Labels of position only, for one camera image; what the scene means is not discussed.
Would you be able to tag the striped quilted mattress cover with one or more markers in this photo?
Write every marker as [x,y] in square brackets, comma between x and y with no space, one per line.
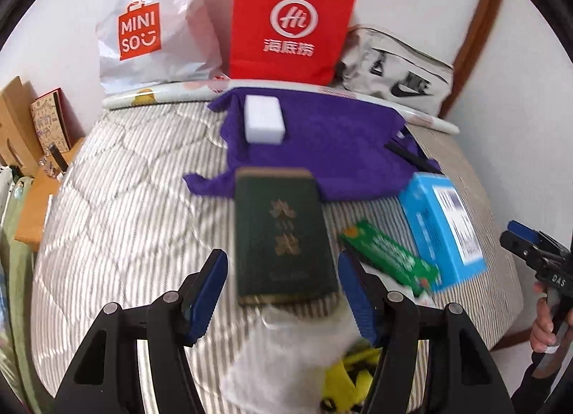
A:
[124,228]

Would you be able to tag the dark green tin box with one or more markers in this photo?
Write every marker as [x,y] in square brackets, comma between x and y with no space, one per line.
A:
[282,251]

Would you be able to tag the white sponge block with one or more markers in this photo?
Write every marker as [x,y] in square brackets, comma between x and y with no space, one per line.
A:
[263,119]

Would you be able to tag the brown wooden door frame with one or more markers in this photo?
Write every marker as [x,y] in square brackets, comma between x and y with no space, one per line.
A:
[471,50]

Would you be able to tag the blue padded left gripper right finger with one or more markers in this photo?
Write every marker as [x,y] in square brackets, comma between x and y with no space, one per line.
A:
[354,281]

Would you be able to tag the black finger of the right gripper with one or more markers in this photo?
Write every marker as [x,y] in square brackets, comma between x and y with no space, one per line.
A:
[518,234]
[521,248]

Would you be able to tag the yellow black pouch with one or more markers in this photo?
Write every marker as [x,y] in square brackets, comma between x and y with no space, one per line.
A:
[348,381]

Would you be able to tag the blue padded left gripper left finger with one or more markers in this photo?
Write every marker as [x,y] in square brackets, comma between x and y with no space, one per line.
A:
[202,296]

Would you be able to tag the brown patterned gift box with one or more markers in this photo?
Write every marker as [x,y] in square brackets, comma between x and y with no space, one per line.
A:
[48,121]

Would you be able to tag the white Miniso plastic bag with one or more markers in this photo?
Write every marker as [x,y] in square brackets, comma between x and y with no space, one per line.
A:
[148,42]

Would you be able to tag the person's right hand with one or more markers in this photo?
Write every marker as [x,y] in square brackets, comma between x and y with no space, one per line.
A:
[542,336]

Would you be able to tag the grey Nike bag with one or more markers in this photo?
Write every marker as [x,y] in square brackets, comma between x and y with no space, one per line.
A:
[376,63]

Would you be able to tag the red Haidilao paper bag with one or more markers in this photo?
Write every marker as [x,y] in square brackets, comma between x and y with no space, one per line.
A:
[288,40]

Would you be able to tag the blue tissue pack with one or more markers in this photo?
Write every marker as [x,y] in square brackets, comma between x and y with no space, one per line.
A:
[442,229]

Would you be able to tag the green snack packet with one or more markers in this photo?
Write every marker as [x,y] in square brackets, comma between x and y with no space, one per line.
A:
[374,248]

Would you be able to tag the purple towel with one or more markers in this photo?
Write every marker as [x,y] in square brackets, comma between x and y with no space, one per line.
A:
[356,151]

